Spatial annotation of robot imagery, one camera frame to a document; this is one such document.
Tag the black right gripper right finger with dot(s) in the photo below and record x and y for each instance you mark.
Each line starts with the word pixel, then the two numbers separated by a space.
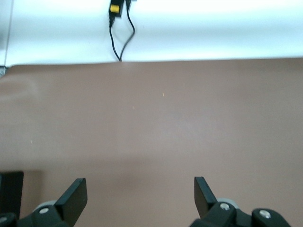
pixel 203 201

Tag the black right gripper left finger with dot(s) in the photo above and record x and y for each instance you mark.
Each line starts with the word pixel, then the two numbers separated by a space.
pixel 73 201

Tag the black plastic box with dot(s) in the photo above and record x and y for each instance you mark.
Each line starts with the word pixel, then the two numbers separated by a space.
pixel 11 189

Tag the brown table mat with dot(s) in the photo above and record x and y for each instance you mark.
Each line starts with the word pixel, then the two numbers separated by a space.
pixel 151 130

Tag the black adapter with yellow label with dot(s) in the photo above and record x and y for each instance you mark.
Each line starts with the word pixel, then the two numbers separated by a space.
pixel 114 9

